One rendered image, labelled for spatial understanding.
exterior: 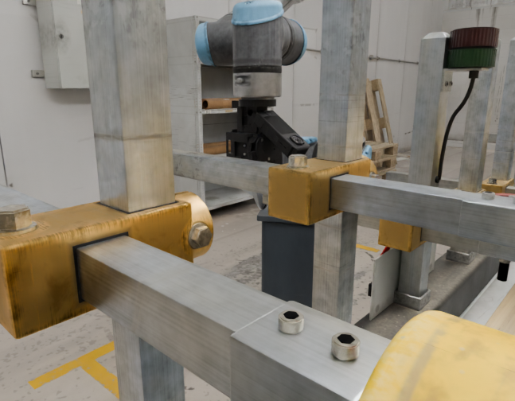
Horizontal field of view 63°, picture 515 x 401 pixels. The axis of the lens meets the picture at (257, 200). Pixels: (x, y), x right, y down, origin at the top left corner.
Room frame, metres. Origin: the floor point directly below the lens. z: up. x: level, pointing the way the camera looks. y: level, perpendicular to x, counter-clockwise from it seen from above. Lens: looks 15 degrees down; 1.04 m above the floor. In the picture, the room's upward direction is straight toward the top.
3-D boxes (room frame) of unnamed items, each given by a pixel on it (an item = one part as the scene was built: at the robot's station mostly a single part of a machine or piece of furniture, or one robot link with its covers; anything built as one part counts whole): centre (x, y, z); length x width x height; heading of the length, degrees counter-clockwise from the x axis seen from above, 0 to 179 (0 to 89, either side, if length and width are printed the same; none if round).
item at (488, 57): (0.61, -0.29, 1.08); 0.06 x 0.06 x 0.02
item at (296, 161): (0.40, -0.04, 0.98); 0.02 x 0.02 x 0.01
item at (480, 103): (0.83, -0.42, 0.90); 0.03 x 0.03 x 0.48; 48
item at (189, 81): (3.69, 0.31, 0.78); 0.90 x 0.45 x 1.55; 139
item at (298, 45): (0.93, -0.04, 1.14); 0.12 x 0.12 x 0.09; 66
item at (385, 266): (0.68, -0.26, 0.75); 0.26 x 0.01 x 0.10; 138
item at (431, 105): (0.64, -0.26, 0.88); 0.03 x 0.03 x 0.48; 48
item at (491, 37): (0.61, -0.29, 1.11); 0.06 x 0.06 x 0.02
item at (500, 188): (1.00, -0.58, 0.81); 0.13 x 0.06 x 0.05; 138
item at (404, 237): (0.62, -0.24, 0.85); 0.13 x 0.06 x 0.05; 138
